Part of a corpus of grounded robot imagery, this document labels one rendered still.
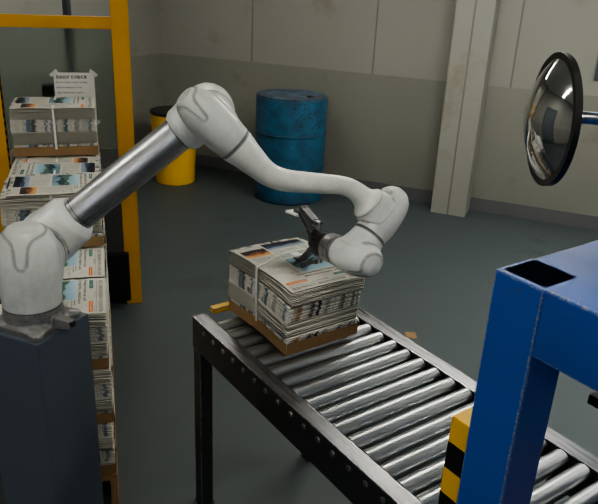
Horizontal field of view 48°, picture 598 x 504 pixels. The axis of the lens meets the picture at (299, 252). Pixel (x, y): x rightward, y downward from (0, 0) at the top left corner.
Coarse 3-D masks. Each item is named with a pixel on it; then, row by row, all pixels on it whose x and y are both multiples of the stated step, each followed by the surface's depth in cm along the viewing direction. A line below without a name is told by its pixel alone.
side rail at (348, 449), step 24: (216, 336) 221; (216, 360) 223; (240, 360) 208; (240, 384) 211; (264, 384) 198; (264, 408) 201; (288, 408) 189; (312, 408) 187; (288, 432) 191; (312, 432) 180; (336, 432) 178; (312, 456) 183; (336, 456) 173; (360, 456) 169; (336, 480) 175; (360, 480) 165; (384, 480) 161
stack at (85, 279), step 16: (80, 256) 268; (96, 256) 269; (64, 272) 254; (80, 272) 255; (96, 272) 256; (64, 288) 242; (80, 288) 242; (96, 288) 243; (0, 304) 228; (64, 304) 231; (80, 304) 231; (96, 304) 232; (96, 320) 228; (96, 336) 230; (96, 352) 232; (112, 352) 356; (96, 384) 237; (112, 384) 273; (96, 400) 240; (112, 400) 247; (112, 432) 249; (112, 448) 249; (112, 480) 254; (112, 496) 257
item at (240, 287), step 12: (288, 240) 241; (300, 240) 241; (240, 252) 227; (252, 252) 227; (264, 252) 228; (276, 252) 228; (300, 252) 229; (240, 264) 226; (252, 264) 219; (240, 276) 227; (252, 276) 221; (228, 288) 235; (240, 288) 228; (252, 288) 222; (240, 300) 229; (252, 312) 225
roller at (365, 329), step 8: (360, 328) 231; (368, 328) 232; (352, 336) 228; (360, 336) 230; (328, 344) 222; (336, 344) 224; (272, 352) 214; (280, 352) 214; (304, 352) 217; (312, 352) 219; (264, 360) 210; (272, 360) 211; (280, 360) 212
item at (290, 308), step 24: (312, 264) 220; (264, 288) 214; (288, 288) 203; (312, 288) 206; (336, 288) 211; (360, 288) 218; (264, 312) 217; (288, 312) 205; (312, 312) 210; (336, 312) 217; (288, 336) 209; (312, 336) 215
